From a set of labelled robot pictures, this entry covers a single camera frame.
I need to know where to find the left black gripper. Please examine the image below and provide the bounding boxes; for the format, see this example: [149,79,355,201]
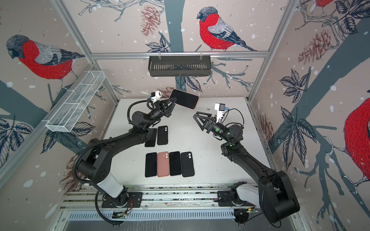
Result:
[145,99,176,130]

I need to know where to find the light pink phone case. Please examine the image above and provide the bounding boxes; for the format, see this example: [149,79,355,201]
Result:
[169,89,200,110]

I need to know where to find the black phone case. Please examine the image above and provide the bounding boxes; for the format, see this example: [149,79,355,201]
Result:
[180,152,195,178]
[157,126,168,145]

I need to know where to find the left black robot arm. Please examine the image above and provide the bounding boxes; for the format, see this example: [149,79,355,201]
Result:
[72,98,177,201]

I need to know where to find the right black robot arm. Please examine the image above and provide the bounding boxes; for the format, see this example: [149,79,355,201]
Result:
[193,112,300,223]

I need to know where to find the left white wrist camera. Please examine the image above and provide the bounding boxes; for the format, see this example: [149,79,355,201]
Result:
[150,90,162,103]

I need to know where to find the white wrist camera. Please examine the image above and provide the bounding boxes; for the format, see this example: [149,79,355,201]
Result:
[214,103,229,122]
[150,90,162,103]

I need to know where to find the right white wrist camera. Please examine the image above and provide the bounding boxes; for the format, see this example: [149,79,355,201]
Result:
[214,103,229,122]

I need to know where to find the black hanging wire basket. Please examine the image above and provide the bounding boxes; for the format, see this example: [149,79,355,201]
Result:
[148,56,211,77]

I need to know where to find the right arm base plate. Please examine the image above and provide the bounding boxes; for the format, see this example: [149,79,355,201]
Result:
[214,191,259,207]

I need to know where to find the white mesh wall tray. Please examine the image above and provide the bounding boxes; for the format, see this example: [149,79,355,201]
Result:
[46,70,106,132]

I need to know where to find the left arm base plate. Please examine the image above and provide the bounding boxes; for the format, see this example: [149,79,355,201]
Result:
[102,192,143,208]

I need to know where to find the left black corrugated cable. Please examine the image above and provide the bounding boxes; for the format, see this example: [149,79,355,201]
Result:
[72,99,154,226]

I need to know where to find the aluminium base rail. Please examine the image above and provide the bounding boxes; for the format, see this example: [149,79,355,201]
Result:
[61,185,231,209]

